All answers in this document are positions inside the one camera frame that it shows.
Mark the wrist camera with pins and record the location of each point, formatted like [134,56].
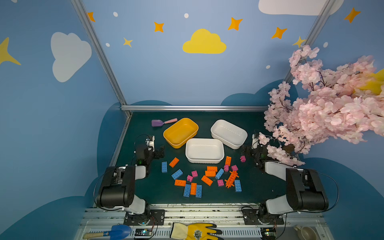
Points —
[150,141]
[255,141]

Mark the white rear plastic bin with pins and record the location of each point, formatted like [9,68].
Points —
[229,134]

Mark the orange lego brick center stack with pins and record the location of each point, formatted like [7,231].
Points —
[211,171]

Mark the pink cherry blossom tree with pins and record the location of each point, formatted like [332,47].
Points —
[341,104]

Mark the white plastic bin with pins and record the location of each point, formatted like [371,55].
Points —
[229,134]
[204,151]

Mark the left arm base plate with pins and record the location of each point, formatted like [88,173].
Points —
[152,217]

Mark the blue lego brick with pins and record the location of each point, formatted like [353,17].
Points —
[219,174]
[187,191]
[164,167]
[177,174]
[199,191]
[238,186]

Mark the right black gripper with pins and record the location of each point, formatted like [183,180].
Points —
[250,151]

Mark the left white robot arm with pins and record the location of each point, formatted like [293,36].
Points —
[117,187]

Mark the beige ceramic cup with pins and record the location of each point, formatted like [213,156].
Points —
[306,233]

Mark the yellow plastic bin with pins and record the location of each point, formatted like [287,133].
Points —
[179,133]

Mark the white front plastic bin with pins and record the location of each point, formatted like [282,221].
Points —
[204,151]

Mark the orange lego long assembly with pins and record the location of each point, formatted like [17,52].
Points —
[230,182]

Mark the circuit board right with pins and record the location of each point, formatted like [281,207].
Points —
[268,234]

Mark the blue toy shovel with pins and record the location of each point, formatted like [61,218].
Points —
[117,232]

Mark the green circuit board left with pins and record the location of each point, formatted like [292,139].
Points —
[143,233]

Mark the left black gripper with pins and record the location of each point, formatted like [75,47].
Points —
[156,151]

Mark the purple pink toy spatula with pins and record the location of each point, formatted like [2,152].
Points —
[160,123]

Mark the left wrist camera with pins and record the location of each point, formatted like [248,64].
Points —
[150,141]

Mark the pink lego far right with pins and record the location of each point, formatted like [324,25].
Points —
[242,158]

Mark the pink lego small bottom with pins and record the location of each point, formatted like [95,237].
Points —
[220,182]

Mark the yellow work glove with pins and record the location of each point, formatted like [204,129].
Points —
[196,231]

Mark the orange lego brick by bin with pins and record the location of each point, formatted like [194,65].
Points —
[228,161]

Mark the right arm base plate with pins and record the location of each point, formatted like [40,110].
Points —
[253,217]

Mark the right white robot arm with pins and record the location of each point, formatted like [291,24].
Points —
[304,189]

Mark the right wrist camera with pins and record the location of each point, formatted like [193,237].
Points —
[255,141]

